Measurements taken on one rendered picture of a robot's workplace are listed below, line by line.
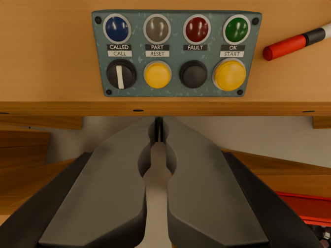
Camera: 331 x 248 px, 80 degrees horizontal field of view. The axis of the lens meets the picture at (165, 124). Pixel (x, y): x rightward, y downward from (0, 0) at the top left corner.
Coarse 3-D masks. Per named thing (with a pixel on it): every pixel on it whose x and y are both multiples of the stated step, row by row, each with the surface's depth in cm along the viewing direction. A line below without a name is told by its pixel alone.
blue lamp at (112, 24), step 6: (114, 18) 17; (120, 18) 17; (108, 24) 17; (114, 24) 17; (120, 24) 17; (126, 24) 17; (108, 30) 17; (114, 30) 17; (120, 30) 17; (126, 30) 17; (108, 36) 18; (114, 36) 18; (120, 36) 18; (126, 36) 18
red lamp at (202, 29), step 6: (198, 18) 17; (192, 24) 17; (198, 24) 17; (204, 24) 17; (186, 30) 17; (192, 30) 17; (198, 30) 17; (204, 30) 17; (192, 36) 18; (198, 36) 18; (204, 36) 18
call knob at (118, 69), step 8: (112, 64) 18; (120, 64) 18; (128, 64) 19; (112, 72) 18; (120, 72) 18; (128, 72) 18; (112, 80) 19; (120, 80) 19; (128, 80) 19; (120, 88) 19
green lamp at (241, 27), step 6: (234, 18) 17; (240, 18) 17; (228, 24) 17; (234, 24) 17; (240, 24) 17; (246, 24) 17; (228, 30) 17; (234, 30) 17; (240, 30) 17; (246, 30) 17; (228, 36) 18; (234, 36) 18; (240, 36) 18
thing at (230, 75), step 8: (224, 64) 18; (232, 64) 18; (240, 64) 18; (216, 72) 19; (224, 72) 19; (232, 72) 18; (240, 72) 19; (216, 80) 19; (224, 80) 19; (232, 80) 19; (240, 80) 19; (224, 88) 19; (232, 88) 19
